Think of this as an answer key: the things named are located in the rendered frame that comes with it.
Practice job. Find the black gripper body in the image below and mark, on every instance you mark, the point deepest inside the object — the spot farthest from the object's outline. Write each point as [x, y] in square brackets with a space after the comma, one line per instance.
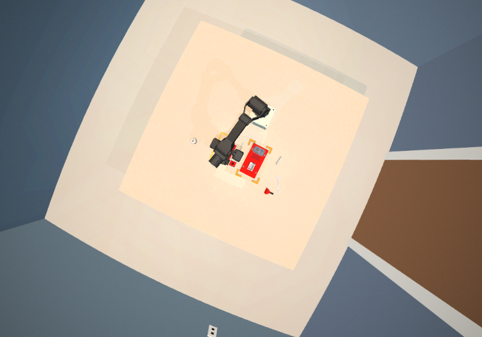
[237, 153]

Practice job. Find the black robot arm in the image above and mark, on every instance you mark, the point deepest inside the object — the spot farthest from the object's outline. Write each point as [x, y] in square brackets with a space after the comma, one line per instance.
[223, 149]

